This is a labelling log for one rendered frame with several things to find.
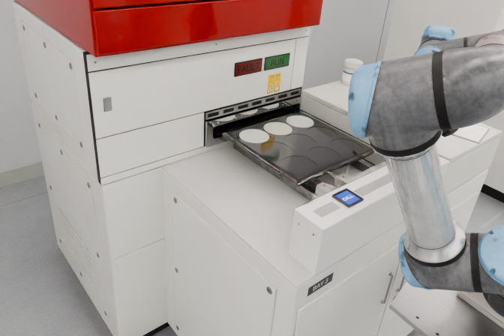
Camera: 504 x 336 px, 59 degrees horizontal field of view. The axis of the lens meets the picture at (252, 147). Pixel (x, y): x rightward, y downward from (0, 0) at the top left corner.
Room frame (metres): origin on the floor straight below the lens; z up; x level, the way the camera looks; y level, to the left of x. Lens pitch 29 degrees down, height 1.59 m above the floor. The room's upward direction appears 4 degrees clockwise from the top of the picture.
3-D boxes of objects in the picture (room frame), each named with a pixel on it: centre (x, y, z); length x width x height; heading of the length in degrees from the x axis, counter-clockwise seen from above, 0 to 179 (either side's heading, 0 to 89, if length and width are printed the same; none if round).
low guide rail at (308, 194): (1.19, -0.11, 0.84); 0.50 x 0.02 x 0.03; 41
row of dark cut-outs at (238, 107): (1.46, 0.00, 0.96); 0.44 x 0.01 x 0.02; 131
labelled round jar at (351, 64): (1.73, -0.38, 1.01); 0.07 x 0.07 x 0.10
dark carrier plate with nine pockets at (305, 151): (1.31, -0.16, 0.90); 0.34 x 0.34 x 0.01; 41
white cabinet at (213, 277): (1.29, -0.29, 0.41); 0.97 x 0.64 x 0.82; 131
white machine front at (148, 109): (1.35, 0.14, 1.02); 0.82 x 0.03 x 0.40; 131
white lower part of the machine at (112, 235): (1.61, 0.36, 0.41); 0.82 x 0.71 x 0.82; 131
